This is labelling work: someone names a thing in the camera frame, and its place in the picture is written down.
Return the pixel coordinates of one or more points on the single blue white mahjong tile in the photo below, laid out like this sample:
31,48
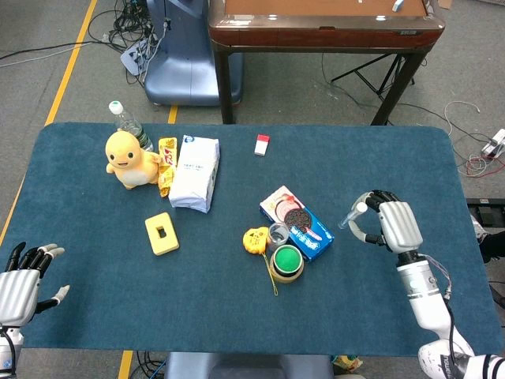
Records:
397,4

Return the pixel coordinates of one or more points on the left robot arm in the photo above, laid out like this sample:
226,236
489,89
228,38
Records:
8,351

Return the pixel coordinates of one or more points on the yellow snack packet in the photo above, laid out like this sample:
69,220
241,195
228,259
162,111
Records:
167,158

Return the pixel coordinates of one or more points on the blue grey machine base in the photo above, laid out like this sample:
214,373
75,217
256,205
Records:
181,67

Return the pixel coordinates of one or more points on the yellow tape roll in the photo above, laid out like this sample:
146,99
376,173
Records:
288,278

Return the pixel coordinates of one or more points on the blue felt table cover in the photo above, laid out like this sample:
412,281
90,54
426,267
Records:
217,316

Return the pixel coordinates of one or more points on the yellow plush toy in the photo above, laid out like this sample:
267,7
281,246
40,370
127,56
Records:
130,158

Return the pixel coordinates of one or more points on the clear test tube white cap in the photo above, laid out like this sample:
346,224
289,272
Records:
351,218

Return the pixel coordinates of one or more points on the yellow sponge block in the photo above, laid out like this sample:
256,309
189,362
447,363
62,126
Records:
169,241

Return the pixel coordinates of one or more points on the blue cookie box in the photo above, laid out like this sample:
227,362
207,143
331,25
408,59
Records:
315,241

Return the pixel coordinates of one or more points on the pale paper bag package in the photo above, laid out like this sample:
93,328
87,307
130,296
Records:
193,177

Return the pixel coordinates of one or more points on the blue grey robot torso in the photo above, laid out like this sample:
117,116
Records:
236,367

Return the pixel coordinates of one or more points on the black equipment frame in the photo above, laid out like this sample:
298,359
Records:
487,213

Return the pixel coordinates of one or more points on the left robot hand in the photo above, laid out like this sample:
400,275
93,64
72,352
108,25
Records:
17,292

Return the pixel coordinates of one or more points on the grey floor power strip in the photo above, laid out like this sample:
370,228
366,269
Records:
132,59

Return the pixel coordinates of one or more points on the white power strip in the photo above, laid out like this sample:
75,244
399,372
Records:
495,144

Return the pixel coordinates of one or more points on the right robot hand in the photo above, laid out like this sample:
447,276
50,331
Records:
400,225

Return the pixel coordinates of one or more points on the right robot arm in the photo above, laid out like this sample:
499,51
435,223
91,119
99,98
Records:
426,292

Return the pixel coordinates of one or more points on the red white cigarette box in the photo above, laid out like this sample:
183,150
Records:
261,148

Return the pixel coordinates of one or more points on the brown mahjong table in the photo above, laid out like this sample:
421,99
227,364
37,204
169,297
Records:
315,37

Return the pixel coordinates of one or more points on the clear glass jar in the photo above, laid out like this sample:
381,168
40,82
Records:
278,237

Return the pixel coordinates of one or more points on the clear plastic water bottle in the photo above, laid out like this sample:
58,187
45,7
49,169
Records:
128,122

